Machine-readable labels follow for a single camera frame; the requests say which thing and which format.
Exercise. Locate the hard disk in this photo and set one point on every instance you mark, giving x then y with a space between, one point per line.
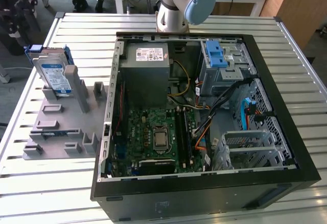
55 77

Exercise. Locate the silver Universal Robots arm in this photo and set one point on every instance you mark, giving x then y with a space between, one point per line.
173 17

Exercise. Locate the metal disk bay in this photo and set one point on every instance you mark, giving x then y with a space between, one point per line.
245 134

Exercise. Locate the black mesh waste basket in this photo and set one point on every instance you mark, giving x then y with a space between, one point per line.
12 47

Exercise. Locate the seated person legs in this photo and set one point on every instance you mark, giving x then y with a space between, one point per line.
80 5

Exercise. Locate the grey stand foot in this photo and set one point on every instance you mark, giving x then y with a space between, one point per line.
3 77

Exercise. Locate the black chair leg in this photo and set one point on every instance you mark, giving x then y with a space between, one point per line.
99 4

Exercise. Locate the grey parts rack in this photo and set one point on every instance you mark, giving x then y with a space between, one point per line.
71 121

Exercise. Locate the RAM stick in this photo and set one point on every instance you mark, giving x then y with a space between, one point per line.
55 134

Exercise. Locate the grey power supply unit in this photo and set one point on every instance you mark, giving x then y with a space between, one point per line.
143 86

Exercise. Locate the green motherboard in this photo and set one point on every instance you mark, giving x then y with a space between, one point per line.
139 137

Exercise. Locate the CPU socket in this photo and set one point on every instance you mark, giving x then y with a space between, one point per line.
161 129

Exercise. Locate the silver CPU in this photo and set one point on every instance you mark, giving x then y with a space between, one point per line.
160 138

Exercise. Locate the blue plastic drive latch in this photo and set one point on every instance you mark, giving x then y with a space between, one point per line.
215 52

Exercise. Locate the black RAM slot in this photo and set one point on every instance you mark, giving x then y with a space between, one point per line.
188 137
181 137

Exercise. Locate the black graphics card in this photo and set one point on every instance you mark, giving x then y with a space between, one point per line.
157 166

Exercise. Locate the metal optical drive cage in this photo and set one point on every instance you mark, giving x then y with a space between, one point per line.
224 78

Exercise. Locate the black open PC case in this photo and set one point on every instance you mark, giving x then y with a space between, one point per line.
178 198

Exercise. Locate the brown wooden cabinet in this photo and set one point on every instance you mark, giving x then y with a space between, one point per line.
306 9

